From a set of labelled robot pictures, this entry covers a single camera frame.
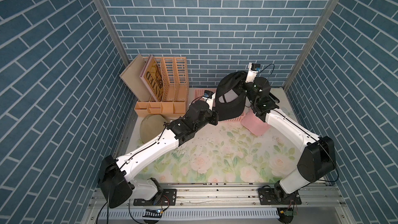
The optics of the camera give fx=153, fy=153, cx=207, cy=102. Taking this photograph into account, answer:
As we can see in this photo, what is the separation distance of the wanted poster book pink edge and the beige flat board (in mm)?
20

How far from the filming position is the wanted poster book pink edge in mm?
920

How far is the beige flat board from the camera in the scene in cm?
91
